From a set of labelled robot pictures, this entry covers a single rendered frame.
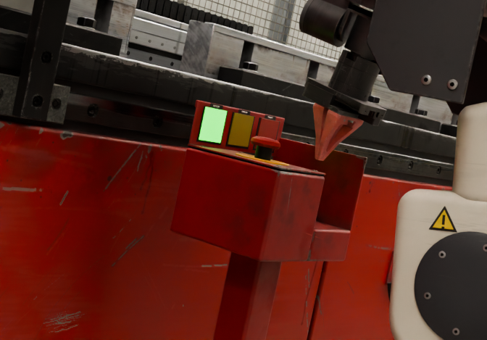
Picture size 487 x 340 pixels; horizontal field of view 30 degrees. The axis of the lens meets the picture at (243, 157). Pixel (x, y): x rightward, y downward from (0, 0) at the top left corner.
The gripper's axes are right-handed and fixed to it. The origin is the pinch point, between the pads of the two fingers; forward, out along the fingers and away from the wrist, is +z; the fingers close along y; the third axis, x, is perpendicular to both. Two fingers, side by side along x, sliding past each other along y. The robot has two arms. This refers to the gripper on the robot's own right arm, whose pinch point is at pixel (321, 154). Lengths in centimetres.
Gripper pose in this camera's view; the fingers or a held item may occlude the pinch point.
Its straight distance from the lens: 126.4
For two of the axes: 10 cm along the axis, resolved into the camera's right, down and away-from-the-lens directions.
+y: -7.1, -4.1, 5.8
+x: -6.0, -0.8, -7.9
